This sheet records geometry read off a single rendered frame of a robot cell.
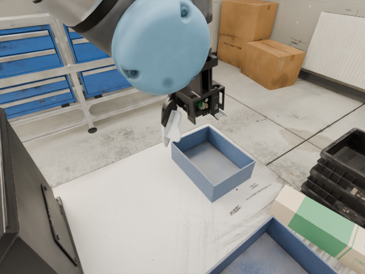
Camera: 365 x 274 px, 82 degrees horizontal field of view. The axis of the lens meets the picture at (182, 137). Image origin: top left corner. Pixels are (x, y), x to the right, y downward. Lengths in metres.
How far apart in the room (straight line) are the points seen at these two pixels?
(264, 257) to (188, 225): 0.17
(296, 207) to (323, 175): 0.54
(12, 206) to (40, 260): 0.08
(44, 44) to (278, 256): 1.70
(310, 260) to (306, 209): 0.10
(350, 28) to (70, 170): 2.91
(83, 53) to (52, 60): 0.22
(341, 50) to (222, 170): 2.47
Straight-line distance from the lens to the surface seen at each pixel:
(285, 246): 0.55
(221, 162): 0.67
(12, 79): 1.80
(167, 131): 0.44
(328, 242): 0.58
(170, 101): 0.41
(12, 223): 0.28
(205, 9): 0.34
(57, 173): 1.81
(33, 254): 0.32
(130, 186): 0.62
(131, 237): 0.54
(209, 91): 0.37
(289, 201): 0.56
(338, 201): 1.12
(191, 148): 0.71
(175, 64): 0.17
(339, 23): 2.95
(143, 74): 0.16
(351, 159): 1.25
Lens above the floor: 1.18
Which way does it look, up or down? 40 degrees down
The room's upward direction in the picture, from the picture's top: straight up
